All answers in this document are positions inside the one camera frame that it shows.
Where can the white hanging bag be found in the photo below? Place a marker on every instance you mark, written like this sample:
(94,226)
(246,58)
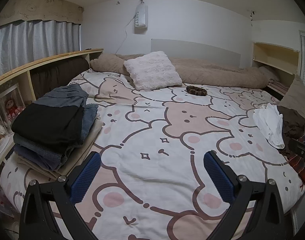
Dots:
(140,17)

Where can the white shirt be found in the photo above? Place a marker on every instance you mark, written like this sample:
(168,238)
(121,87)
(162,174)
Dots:
(268,123)

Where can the white fluffy pillow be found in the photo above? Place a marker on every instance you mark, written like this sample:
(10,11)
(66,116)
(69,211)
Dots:
(152,71)

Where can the leopard print scrunchie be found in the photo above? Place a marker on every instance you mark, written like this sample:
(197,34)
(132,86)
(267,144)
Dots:
(196,91)

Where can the brown crumpled garment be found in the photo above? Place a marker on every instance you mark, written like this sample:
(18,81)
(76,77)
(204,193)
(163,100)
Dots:
(292,122)

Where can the clear doll display case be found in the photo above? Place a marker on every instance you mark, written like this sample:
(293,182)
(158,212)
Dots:
(2,120)

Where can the beige fleece blanket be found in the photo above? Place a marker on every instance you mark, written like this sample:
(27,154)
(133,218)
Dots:
(212,71)

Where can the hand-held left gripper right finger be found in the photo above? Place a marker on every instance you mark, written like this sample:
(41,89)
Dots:
(218,180)

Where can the small wooden shelf unit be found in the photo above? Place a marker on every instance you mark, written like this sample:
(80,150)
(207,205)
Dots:
(275,55)

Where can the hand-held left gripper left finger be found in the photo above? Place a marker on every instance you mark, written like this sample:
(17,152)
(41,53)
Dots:
(86,177)

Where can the black folded garment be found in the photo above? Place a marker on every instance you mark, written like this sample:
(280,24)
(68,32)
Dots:
(47,122)

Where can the red plaid cloth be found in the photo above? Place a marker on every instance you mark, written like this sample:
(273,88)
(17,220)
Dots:
(296,162)

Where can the light blue folded garment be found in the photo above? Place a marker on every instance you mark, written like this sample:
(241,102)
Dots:
(88,120)

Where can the bear print blanket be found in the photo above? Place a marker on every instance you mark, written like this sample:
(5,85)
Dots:
(167,135)

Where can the grey curtain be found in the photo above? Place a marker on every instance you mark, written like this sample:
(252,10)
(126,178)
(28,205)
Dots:
(35,42)

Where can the long wooden bedside shelf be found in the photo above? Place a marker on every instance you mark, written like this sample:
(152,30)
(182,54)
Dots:
(25,67)

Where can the doll in red dress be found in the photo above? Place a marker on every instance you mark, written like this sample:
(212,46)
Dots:
(11,107)

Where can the beige scalloped valance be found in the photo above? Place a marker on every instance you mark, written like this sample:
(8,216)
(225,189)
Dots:
(37,8)

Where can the beige cushion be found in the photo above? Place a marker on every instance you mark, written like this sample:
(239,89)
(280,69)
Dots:
(298,97)

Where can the dark brown cushion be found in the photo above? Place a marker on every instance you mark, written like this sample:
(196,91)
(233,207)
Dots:
(55,75)

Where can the black wall clip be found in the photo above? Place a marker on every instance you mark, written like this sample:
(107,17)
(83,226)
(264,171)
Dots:
(252,13)

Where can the grey folded garment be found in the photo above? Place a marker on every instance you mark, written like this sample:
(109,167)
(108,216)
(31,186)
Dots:
(60,95)

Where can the beige folded garment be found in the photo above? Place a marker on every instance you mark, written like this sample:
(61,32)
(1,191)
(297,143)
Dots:
(80,150)

